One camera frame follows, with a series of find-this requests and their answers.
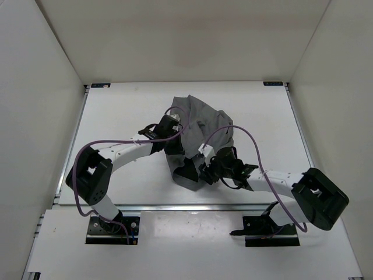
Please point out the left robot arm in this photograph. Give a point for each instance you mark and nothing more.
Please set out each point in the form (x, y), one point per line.
(89, 178)

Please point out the right blue corner label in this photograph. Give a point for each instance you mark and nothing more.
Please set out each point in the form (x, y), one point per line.
(272, 83)

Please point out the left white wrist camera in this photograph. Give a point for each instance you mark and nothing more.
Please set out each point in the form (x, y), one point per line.
(176, 117)

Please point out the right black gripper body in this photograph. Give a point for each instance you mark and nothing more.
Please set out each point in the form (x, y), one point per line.
(215, 171)

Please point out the grey pleated skirt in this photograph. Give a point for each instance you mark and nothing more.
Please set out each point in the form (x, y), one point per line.
(201, 122)

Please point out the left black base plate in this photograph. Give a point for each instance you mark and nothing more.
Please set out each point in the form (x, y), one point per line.
(101, 232)

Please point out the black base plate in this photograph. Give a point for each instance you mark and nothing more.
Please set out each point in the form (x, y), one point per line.
(261, 231)
(101, 232)

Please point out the left blue corner label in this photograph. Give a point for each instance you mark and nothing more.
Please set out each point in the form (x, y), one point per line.
(100, 85)

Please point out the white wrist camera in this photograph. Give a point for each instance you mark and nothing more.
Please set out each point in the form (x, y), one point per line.
(206, 154)
(176, 117)

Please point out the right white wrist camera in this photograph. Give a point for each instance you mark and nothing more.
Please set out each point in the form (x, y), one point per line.
(206, 154)

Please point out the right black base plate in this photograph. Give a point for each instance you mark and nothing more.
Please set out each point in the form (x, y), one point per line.
(261, 231)

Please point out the blue corner label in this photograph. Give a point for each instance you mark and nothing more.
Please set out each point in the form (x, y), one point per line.
(272, 83)
(100, 85)

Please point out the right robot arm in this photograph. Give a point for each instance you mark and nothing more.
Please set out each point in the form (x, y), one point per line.
(308, 197)

